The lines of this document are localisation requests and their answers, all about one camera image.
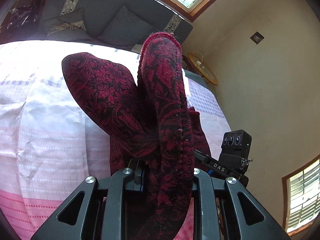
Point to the dark grey upholstered headboard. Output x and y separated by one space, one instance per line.
99 13

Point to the dark red floral garment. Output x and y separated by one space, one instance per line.
146 118

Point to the dark grey square pillow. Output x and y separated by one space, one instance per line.
125 30

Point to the dark glossy bag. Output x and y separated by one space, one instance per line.
24 14

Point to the round wooden bedside table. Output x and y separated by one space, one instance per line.
197 62

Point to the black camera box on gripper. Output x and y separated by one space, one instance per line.
235 150

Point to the pink checked bed sheet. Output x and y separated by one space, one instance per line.
48 144

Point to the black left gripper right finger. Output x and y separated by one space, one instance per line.
206 221

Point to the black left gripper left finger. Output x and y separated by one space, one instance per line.
125 186

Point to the wooden framed side window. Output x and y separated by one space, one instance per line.
301 198

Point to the dark wall switch plate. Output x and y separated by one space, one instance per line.
257 37

